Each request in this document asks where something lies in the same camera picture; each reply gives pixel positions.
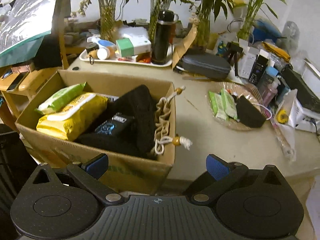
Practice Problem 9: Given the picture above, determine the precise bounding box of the green wet wipes pack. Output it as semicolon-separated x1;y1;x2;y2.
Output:
35;82;86;115

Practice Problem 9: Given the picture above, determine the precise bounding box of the black knit beanie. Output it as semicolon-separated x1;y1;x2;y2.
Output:
75;85;156;160

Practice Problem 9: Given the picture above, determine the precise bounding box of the white plastic tray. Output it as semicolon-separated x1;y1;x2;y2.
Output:
79;44;174;68

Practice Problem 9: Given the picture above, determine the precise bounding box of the orange white pill bottle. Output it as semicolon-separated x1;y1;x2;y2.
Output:
97;47;115;60

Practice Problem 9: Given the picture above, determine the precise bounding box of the black thermos bottle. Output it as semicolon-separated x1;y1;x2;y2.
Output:
151;10;178;65

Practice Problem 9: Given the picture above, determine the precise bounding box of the small black round speaker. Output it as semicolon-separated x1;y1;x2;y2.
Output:
86;42;99;54

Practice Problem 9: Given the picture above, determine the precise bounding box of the silver green foil bag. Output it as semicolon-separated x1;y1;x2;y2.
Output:
1;0;56;67

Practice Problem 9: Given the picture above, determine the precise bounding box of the cardboard box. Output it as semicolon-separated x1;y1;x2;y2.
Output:
16;70;175;194

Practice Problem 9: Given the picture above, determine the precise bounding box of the right glass vase plant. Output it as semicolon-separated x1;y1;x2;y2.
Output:
182;0;241;53

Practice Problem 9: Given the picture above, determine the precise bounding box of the beige drawstring pouch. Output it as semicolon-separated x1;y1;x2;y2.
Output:
151;86;193;156

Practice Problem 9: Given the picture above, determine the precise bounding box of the white plastic bag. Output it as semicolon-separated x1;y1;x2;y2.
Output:
118;25;149;38

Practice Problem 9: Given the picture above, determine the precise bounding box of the grey zip case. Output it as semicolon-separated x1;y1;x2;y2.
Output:
177;50;231;80

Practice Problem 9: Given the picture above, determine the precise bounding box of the black tissue pack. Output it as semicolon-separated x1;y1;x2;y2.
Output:
94;113;135;137

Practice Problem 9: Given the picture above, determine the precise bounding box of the black tall box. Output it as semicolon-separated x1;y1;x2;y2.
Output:
249;55;268;85

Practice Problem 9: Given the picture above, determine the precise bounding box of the left glass vase plant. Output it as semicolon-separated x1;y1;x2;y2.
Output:
69;0;141;42

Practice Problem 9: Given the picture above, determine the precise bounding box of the green white box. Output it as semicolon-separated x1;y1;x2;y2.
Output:
116;35;152;57

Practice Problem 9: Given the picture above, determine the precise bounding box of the brown paper bag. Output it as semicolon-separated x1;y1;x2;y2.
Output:
172;24;197;69

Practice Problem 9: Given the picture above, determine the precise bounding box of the wooden stool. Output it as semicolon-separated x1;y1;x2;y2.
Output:
1;67;61;118

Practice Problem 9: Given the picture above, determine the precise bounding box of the yellow wet wipes pack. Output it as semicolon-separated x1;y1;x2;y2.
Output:
36;92;108;141

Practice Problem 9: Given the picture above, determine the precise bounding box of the woven basket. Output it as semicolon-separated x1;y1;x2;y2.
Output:
206;82;272;131

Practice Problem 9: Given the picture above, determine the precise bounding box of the tan keychain pouch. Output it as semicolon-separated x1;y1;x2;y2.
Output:
88;50;98;65

